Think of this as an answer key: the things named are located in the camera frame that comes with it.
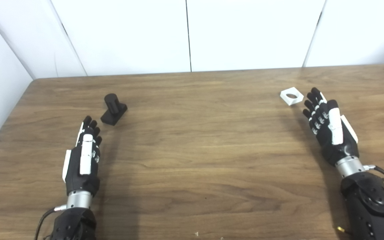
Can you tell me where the black peg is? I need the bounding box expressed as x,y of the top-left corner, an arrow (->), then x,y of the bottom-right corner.
100,93 -> 128,126

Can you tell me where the white square piece with hole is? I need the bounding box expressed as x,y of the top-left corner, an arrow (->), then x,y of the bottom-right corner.
280,87 -> 304,106

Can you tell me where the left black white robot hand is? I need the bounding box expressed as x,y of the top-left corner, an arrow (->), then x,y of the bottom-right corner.
62,116 -> 103,197

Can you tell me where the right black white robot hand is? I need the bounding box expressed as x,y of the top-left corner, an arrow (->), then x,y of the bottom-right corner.
303,87 -> 360,166

